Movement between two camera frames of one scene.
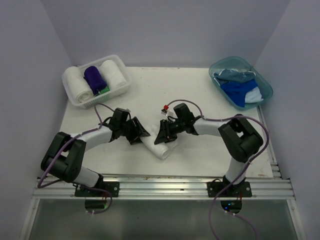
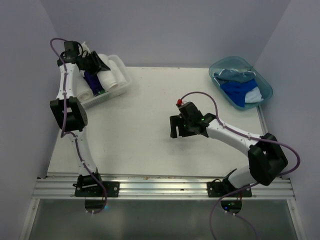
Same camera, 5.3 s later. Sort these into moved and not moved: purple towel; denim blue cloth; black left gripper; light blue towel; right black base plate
Moved: black left gripper
Not moved: denim blue cloth; right black base plate; purple towel; light blue towel
